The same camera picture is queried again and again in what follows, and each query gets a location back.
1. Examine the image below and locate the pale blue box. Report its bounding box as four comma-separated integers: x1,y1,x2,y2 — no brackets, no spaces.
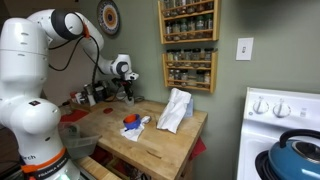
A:
183,96,195,119

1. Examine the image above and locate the small clear cup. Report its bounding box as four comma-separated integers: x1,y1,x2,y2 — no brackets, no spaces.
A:
140,115,153,125

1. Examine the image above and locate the red silicone mat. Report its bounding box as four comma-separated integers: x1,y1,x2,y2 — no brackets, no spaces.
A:
59,109,90,124

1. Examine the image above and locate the white light switch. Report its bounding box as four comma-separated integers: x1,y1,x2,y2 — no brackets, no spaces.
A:
235,37,255,62

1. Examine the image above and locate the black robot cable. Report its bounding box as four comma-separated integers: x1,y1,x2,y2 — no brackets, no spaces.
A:
48,33,116,101

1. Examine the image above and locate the clear plastic container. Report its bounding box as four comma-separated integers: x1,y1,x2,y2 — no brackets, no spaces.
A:
124,95,136,107

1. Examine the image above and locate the blue kettle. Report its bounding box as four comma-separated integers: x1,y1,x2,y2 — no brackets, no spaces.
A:
267,129,320,180

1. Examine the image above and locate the white electric stove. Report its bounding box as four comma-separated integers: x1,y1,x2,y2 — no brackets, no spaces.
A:
236,87,320,180

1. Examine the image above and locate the black lid spice jar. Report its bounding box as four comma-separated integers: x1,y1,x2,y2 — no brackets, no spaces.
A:
62,100,72,115

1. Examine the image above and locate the wooden spice rack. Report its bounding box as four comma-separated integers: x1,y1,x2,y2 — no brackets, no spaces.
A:
157,0,222,45
161,49,218,94

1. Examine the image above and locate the white crumpled cloth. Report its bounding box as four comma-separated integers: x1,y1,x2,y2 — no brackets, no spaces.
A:
156,87,193,135

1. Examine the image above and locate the orange bowl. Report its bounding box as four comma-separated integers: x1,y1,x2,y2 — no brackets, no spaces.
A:
124,113,140,124

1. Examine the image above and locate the red hanging cloth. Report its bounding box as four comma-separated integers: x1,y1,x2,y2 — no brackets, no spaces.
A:
189,136,208,162

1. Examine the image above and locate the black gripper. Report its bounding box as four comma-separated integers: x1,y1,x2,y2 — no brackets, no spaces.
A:
111,77,135,100

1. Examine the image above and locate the black stove burner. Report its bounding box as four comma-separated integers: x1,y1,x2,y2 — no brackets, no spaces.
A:
254,149,278,180

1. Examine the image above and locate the wrist mounted camera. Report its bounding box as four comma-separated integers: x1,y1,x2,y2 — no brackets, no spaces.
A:
125,72,140,82

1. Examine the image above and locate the decorative wall plate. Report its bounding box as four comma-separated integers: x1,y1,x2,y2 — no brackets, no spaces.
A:
96,0,121,36

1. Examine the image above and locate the clear plastic bin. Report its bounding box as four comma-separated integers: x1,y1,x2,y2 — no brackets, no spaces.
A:
58,121,102,160

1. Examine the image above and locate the white stove knob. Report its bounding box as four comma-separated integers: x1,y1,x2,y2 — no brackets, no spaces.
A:
272,98,292,118
252,97,270,115

